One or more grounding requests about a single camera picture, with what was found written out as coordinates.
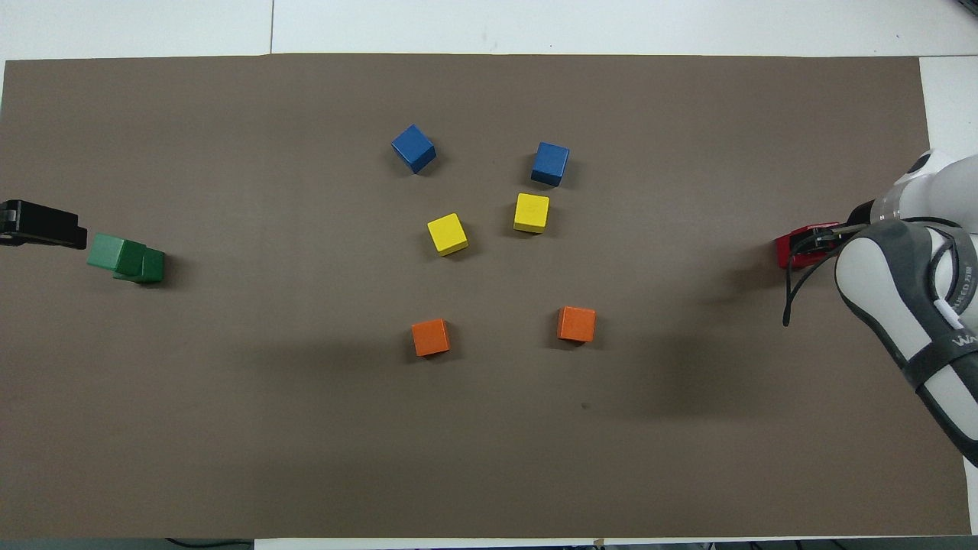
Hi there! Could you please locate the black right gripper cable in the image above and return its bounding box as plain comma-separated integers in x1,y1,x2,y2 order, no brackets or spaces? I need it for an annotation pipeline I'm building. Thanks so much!
782,225,872,328

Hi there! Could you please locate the green wooden cube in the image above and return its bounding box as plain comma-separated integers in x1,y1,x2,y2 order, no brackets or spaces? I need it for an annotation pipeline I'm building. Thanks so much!
86,233,147,273
113,244,167,286

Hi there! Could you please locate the yellow wooden cube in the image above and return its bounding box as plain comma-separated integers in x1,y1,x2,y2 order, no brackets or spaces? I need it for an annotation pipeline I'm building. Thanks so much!
513,192,551,235
426,212,470,257

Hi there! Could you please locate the brown table mat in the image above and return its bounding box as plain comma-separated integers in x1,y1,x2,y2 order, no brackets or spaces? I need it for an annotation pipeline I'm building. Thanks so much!
0,52,973,540

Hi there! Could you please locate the orange wooden cube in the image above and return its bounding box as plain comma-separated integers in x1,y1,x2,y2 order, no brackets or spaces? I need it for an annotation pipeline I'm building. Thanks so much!
411,318,452,358
557,306,597,344

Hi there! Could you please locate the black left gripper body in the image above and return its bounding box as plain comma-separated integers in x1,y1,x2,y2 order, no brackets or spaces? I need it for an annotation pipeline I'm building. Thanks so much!
0,202,35,245

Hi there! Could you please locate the blue wooden cube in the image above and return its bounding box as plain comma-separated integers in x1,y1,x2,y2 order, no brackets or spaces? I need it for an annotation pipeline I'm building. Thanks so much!
390,124,438,175
530,141,571,188

